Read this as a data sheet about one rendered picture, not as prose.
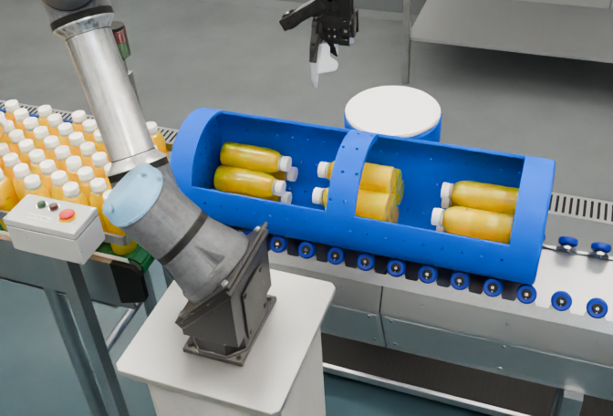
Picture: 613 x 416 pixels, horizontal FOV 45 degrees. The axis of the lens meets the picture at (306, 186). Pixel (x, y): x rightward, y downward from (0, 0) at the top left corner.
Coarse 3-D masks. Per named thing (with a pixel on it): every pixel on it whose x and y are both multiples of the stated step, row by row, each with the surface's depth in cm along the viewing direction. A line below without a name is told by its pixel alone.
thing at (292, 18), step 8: (312, 0) 153; (320, 0) 150; (296, 8) 156; (304, 8) 152; (312, 8) 151; (320, 8) 151; (288, 16) 154; (296, 16) 154; (304, 16) 153; (280, 24) 156; (288, 24) 155; (296, 24) 155
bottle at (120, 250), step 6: (102, 216) 188; (108, 222) 187; (108, 228) 189; (114, 228) 188; (120, 234) 189; (132, 240) 193; (114, 246) 192; (120, 246) 192; (126, 246) 192; (132, 246) 194; (114, 252) 194; (120, 252) 193; (126, 252) 193
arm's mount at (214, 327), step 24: (264, 240) 132; (240, 264) 124; (264, 264) 135; (240, 288) 126; (264, 288) 137; (192, 312) 127; (216, 312) 126; (240, 312) 128; (264, 312) 140; (192, 336) 132; (216, 336) 130; (240, 336) 130; (240, 360) 132
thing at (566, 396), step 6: (564, 390) 186; (564, 396) 185; (570, 396) 185; (576, 396) 185; (582, 396) 185; (564, 402) 186; (570, 402) 185; (576, 402) 184; (582, 402) 184; (558, 408) 191; (564, 408) 187; (570, 408) 186; (576, 408) 186; (558, 414) 189; (564, 414) 189; (570, 414) 188; (576, 414) 187
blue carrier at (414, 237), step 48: (192, 144) 178; (288, 144) 196; (336, 144) 190; (384, 144) 184; (432, 144) 172; (192, 192) 179; (336, 192) 166; (432, 192) 187; (528, 192) 155; (336, 240) 173; (384, 240) 167; (432, 240) 162; (480, 240) 158; (528, 240) 154
